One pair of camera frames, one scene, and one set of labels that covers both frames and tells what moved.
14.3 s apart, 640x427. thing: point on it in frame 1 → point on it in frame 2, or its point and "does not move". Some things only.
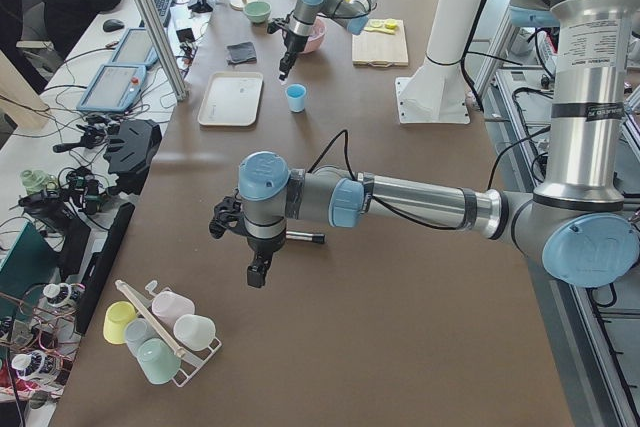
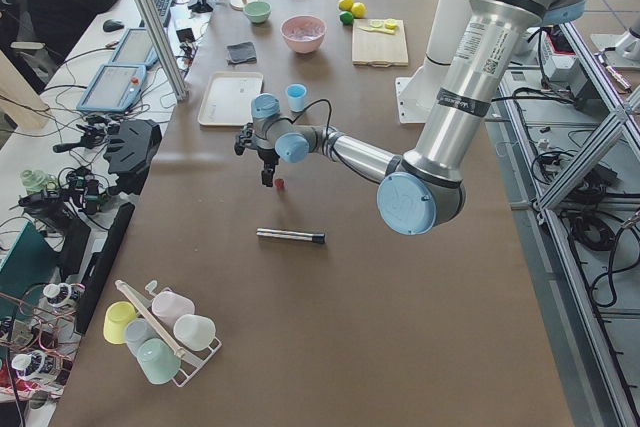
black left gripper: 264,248 → 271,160
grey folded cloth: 241,53 does not move
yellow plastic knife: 388,31 does not move
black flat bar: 103,264 does not move
